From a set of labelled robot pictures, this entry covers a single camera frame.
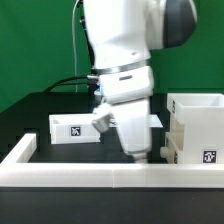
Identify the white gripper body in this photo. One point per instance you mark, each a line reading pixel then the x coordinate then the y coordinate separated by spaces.
pixel 126 100

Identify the white drawer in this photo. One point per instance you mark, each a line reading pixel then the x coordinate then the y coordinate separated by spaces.
pixel 172 152
pixel 72 128

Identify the white drawer cabinet box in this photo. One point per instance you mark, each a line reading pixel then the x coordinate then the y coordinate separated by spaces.
pixel 199 117

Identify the white front drawer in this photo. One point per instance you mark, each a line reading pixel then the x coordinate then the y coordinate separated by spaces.
pixel 172 152

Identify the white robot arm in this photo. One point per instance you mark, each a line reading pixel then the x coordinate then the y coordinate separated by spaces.
pixel 122 33

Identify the marker tag sheet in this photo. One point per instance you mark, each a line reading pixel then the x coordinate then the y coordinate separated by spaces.
pixel 153 123

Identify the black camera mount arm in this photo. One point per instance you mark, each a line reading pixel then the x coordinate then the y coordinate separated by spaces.
pixel 91 83

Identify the white fence wall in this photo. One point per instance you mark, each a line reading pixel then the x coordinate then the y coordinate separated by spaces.
pixel 17 171

